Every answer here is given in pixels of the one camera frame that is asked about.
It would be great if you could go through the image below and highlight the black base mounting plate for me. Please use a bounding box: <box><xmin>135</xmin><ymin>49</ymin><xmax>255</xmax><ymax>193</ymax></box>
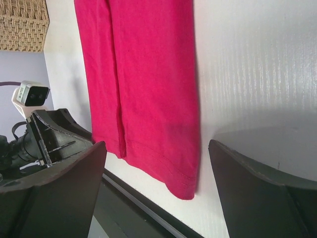
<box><xmin>94</xmin><ymin>169</ymin><xmax>201</xmax><ymax>238</ymax></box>

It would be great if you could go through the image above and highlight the magenta t shirt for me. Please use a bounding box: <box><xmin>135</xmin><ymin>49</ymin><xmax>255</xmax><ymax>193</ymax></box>
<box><xmin>74</xmin><ymin>0</ymin><xmax>201</xmax><ymax>200</ymax></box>

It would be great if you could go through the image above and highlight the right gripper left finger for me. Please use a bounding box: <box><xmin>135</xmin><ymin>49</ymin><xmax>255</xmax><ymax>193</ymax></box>
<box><xmin>0</xmin><ymin>142</ymin><xmax>106</xmax><ymax>238</ymax></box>

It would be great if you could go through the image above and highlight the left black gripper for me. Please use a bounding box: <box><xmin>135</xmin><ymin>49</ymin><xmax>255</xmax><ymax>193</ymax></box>
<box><xmin>0</xmin><ymin>109</ymin><xmax>93</xmax><ymax>174</ymax></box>

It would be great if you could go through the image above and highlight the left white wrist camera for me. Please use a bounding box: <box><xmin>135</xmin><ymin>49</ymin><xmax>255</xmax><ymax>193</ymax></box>
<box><xmin>11</xmin><ymin>81</ymin><xmax>50</xmax><ymax>119</ymax></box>

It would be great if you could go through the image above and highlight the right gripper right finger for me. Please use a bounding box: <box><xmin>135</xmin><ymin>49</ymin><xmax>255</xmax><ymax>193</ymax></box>
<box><xmin>209</xmin><ymin>140</ymin><xmax>317</xmax><ymax>238</ymax></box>

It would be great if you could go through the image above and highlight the wicker laundry basket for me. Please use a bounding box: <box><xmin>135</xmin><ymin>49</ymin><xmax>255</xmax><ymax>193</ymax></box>
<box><xmin>0</xmin><ymin>0</ymin><xmax>50</xmax><ymax>53</ymax></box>

